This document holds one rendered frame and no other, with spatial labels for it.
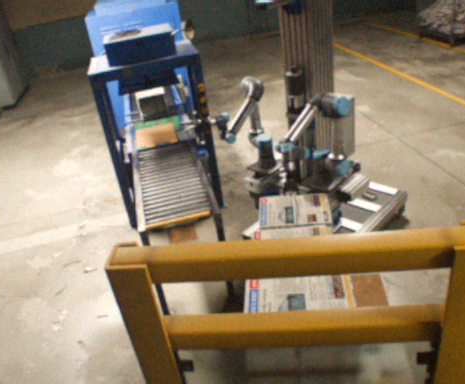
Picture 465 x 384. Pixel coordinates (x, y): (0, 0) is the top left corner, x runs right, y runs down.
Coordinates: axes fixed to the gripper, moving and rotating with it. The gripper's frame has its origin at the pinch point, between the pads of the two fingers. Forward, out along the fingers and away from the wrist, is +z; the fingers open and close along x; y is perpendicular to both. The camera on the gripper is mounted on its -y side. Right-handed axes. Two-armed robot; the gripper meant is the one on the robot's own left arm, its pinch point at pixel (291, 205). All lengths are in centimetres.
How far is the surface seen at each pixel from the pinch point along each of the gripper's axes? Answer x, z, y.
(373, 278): -43, 45, 1
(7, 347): 215, 93, 38
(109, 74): 141, -115, 95
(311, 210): -10.1, 2.6, -18.4
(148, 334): 32, 19, -167
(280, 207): 6.2, 0.1, -14.2
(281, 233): 6.1, 12.0, -35.9
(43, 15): 521, -441, 672
